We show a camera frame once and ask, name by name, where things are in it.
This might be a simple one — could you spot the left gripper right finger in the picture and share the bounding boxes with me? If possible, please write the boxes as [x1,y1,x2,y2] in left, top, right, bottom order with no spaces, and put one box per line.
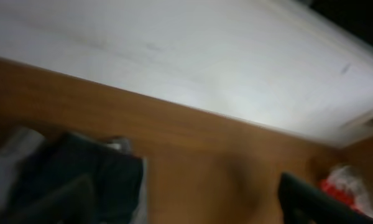
[278,173,373,224]

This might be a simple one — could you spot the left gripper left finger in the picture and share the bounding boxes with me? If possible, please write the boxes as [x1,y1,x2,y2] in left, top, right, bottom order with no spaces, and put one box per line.
[6,175,96,224]

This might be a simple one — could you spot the dark green t-shirt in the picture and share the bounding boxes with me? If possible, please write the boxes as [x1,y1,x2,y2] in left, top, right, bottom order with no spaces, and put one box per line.
[0,132,145,224]

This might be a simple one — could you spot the red garment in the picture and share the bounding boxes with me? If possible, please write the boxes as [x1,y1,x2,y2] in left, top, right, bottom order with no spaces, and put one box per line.
[320,179,361,213]

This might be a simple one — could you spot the beige garment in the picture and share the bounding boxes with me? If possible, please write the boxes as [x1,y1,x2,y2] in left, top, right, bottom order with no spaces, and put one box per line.
[327,166,373,218]

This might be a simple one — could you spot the grey folded trousers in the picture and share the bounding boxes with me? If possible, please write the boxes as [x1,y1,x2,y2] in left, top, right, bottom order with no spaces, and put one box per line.
[0,126,149,224]

